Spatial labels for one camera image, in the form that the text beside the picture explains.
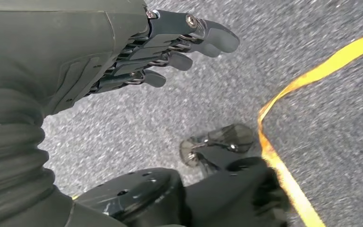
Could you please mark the yellow floor tape outline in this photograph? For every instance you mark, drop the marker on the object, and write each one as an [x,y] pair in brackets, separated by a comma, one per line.
[297,194]

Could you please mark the black robot knee cover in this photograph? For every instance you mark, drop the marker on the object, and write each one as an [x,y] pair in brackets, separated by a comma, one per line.
[137,194]

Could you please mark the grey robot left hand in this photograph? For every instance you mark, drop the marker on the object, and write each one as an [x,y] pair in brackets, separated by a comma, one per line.
[59,40]

